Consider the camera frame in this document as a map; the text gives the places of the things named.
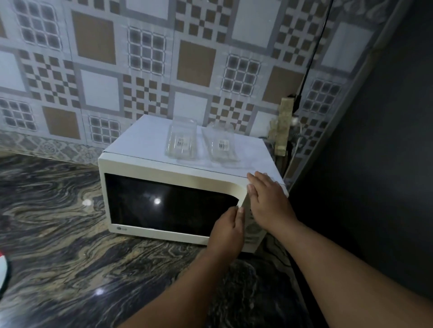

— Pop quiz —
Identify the person's left hand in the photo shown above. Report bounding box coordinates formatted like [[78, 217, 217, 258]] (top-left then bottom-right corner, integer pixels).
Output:
[[207, 206, 246, 261]]

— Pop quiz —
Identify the black power cable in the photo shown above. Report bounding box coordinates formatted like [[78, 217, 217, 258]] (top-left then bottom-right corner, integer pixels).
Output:
[[293, 0, 335, 114]]

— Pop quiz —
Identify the clear plastic container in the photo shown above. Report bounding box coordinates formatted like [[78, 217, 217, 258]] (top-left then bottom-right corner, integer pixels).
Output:
[[202, 121, 241, 164], [165, 117, 198, 160]]

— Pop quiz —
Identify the person's left forearm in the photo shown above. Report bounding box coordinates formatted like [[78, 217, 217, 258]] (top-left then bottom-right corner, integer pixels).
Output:
[[118, 248, 240, 328]]

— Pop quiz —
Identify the white plug with cable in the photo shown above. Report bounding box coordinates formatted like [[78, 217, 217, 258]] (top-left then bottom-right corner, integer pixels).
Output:
[[286, 116, 302, 159]]

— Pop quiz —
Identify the red and white object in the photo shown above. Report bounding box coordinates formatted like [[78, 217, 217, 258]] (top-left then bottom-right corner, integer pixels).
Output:
[[0, 251, 12, 299]]

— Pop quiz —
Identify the person's right forearm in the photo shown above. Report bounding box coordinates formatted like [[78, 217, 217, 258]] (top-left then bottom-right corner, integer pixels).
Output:
[[269, 220, 433, 328]]

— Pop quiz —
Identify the person's right hand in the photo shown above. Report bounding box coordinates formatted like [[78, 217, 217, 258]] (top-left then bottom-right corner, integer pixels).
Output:
[[246, 171, 300, 234]]

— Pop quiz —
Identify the white microwave oven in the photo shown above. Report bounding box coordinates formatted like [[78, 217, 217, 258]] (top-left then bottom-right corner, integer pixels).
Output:
[[98, 114, 289, 253]]

